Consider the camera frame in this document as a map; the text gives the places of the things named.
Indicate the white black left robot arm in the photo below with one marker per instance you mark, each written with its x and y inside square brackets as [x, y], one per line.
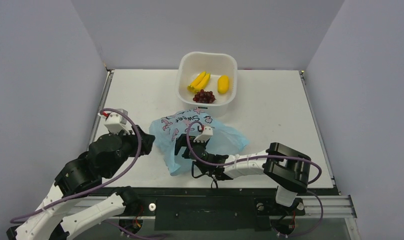
[77, 179]

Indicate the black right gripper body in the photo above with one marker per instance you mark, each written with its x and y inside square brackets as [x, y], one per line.
[181, 145]

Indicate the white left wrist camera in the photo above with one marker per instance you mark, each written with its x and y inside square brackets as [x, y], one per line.
[115, 122]

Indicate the dark red fake fruit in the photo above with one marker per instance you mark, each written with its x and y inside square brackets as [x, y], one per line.
[204, 97]

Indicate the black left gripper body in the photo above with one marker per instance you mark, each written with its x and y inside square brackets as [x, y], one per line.
[131, 147]

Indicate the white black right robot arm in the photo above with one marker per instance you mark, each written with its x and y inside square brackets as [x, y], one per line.
[287, 167]

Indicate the white plastic basket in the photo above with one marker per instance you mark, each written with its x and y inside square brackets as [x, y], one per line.
[217, 64]

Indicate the yellow fake fruit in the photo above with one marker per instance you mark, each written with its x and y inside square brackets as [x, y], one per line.
[223, 84]
[200, 82]

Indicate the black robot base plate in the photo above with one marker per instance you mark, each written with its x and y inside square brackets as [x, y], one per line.
[210, 209]

